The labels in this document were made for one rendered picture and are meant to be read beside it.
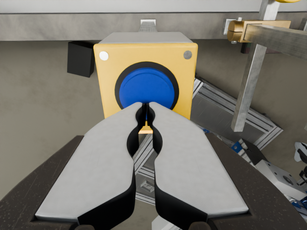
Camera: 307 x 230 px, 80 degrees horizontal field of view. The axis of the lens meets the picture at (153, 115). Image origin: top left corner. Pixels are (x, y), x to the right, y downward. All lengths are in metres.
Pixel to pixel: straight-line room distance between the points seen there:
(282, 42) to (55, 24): 0.61
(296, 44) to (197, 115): 1.04
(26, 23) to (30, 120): 1.23
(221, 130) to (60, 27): 1.22
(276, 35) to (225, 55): 1.06
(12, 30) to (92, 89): 0.85
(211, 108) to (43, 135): 1.45
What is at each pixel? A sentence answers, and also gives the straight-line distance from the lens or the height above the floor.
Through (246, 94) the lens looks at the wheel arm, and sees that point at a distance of 0.63.
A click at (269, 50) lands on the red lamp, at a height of 0.70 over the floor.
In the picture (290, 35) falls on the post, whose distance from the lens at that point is 0.41.
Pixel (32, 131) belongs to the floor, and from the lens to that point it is 1.95.
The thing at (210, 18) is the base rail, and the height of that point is 0.70.
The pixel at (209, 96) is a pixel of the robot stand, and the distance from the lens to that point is 1.29.
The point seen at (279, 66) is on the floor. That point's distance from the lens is 1.70.
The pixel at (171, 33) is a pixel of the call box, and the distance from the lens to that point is 0.18.
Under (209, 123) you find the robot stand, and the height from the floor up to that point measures 0.21.
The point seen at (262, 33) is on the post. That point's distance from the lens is 0.48.
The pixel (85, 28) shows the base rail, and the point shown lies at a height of 0.70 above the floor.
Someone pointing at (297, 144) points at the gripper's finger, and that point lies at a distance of 0.85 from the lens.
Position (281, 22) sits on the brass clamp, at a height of 0.85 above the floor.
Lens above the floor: 1.35
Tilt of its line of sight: 59 degrees down
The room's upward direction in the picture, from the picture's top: 177 degrees clockwise
